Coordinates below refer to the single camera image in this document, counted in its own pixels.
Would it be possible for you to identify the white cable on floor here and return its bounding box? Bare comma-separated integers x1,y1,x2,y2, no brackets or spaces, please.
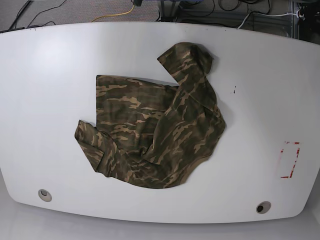
236,10,301,30

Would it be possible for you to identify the red tape rectangle marking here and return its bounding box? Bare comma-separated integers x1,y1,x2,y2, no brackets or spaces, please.
277,141,301,179

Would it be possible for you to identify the camouflage t-shirt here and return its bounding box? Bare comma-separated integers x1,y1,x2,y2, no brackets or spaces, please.
74,42,226,189

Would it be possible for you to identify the aluminium frame rail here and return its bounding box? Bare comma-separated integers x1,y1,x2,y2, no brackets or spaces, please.
288,0,300,40

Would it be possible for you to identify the table cable grommet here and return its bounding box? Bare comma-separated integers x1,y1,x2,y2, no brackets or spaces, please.
256,201,272,215
38,189,52,203

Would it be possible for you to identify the left table cable grommet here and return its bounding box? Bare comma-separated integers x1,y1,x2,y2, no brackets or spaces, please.
38,189,52,203

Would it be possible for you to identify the yellow cable on floor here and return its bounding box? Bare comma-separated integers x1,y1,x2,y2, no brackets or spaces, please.
90,1,137,23

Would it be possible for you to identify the right table cable grommet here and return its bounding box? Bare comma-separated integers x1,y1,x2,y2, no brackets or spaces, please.
256,201,272,215

